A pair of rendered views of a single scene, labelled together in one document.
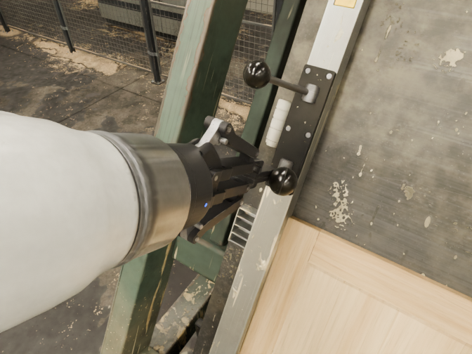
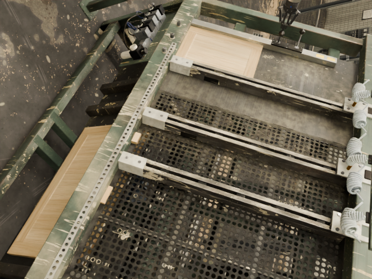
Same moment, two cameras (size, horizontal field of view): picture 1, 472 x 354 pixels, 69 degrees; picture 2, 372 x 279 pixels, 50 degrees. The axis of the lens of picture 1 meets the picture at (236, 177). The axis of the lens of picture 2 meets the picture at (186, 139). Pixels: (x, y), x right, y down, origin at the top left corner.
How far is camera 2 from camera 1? 224 cm
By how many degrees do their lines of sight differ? 14
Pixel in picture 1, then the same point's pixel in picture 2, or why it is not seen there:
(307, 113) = (292, 47)
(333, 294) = (246, 53)
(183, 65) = (299, 25)
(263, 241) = (256, 39)
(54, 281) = not seen: outside the picture
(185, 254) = (238, 25)
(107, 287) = not seen: hidden behind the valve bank
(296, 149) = (283, 45)
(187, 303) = not seen: hidden behind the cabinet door
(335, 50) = (306, 53)
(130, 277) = (234, 8)
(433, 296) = (253, 68)
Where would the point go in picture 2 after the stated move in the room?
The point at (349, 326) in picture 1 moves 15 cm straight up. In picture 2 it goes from (238, 55) to (261, 51)
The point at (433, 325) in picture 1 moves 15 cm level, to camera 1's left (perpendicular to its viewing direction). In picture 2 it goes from (246, 68) to (246, 45)
